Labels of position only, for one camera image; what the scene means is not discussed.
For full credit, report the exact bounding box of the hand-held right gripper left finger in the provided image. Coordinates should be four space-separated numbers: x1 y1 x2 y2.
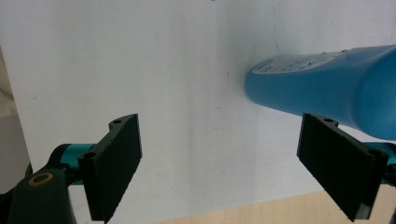
78 113 143 224

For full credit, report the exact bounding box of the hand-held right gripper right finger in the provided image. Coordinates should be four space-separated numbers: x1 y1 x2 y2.
296 112 389 222

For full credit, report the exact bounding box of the blue bottle with white cap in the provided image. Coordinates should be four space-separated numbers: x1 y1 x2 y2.
244 44 396 141

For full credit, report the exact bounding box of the white paper sheet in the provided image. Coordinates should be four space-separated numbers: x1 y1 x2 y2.
0 0 396 224

